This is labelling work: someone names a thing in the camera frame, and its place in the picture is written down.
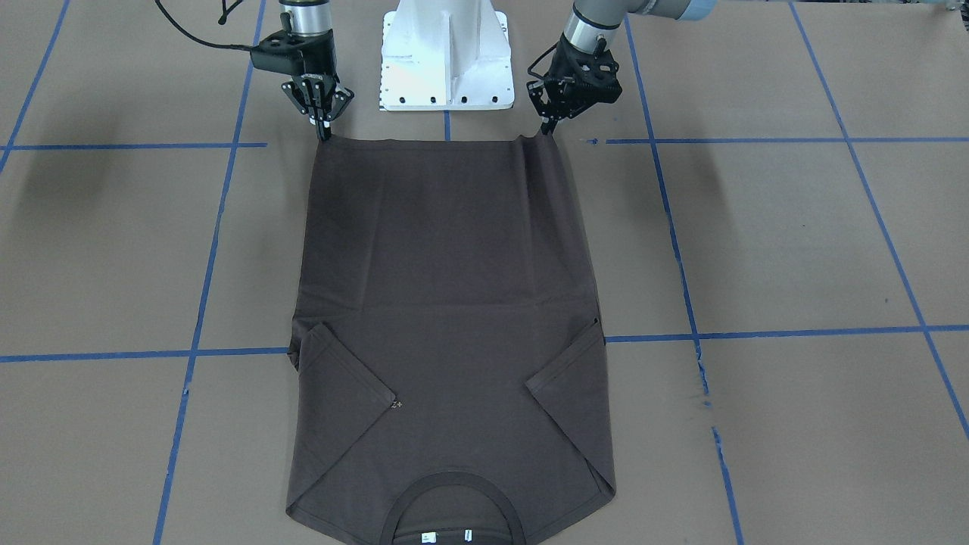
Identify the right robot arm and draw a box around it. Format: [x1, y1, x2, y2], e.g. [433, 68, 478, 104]
[250, 1, 354, 142]

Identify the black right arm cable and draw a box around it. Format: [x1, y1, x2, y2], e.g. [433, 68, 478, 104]
[154, 0, 262, 52]

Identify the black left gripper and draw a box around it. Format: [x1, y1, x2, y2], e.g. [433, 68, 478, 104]
[526, 38, 622, 135]

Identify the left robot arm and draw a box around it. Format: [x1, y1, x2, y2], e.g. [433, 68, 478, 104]
[526, 1, 716, 135]

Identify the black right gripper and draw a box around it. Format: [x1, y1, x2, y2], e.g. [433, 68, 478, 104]
[250, 29, 354, 141]

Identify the dark brown t-shirt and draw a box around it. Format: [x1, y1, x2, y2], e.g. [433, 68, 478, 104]
[286, 134, 617, 544]

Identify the white camera stand base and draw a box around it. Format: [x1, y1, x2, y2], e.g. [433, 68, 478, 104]
[379, 1, 516, 111]

